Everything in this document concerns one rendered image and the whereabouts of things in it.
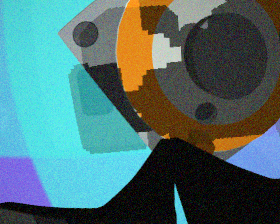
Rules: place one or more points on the orange and white round plate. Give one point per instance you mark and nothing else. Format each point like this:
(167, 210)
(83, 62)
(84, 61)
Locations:
(150, 60)

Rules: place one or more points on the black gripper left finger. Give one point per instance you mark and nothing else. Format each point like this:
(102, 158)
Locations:
(149, 198)

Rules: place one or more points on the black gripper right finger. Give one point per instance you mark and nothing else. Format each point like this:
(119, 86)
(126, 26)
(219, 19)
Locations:
(213, 191)

